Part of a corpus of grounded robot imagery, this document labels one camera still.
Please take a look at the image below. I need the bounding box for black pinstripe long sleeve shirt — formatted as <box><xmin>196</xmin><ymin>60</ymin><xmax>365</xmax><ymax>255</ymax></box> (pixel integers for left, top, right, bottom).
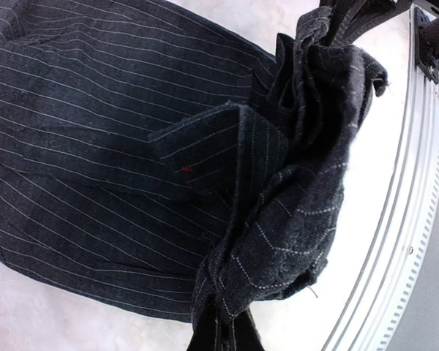
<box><xmin>0</xmin><ymin>1</ymin><xmax>387</xmax><ymax>350</ymax></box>

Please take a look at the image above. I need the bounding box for front aluminium rail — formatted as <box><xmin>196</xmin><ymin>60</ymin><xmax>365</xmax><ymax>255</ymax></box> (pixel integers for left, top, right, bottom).
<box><xmin>323</xmin><ymin>1</ymin><xmax>439</xmax><ymax>350</ymax></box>

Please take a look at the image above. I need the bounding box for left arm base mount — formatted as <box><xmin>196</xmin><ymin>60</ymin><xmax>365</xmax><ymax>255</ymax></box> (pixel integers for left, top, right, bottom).
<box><xmin>413</xmin><ymin>1</ymin><xmax>439</xmax><ymax>84</ymax></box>

